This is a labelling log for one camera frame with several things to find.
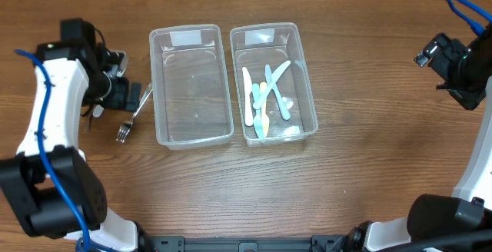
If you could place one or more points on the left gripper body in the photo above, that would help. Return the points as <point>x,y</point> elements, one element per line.
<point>125,96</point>

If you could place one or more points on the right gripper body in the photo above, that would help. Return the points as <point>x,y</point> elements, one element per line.
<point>449,64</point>

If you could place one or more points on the dark-handled metal fork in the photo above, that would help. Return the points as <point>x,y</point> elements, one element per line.
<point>88,118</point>

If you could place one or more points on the white plastic knife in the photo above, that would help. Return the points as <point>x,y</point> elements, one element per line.
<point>275,76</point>
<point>248,116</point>
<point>269,78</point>
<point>257,123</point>

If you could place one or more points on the yellow plastic knife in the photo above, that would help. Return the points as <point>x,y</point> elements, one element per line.
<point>265,121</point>

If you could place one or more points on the white plastic fork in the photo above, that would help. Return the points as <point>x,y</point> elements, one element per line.
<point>97,112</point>

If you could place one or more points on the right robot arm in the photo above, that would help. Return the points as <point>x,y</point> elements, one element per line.
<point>461,220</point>

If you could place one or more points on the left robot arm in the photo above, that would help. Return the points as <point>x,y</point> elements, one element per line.
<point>48,184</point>

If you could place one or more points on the left clear plastic container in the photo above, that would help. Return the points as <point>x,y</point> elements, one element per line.
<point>191,93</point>

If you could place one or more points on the clear plastic container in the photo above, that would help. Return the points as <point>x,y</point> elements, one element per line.
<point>253,47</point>
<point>191,93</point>

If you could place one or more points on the right clear plastic container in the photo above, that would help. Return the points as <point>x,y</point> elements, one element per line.
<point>253,47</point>

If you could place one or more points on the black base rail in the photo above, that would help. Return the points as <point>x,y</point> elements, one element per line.
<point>264,244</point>

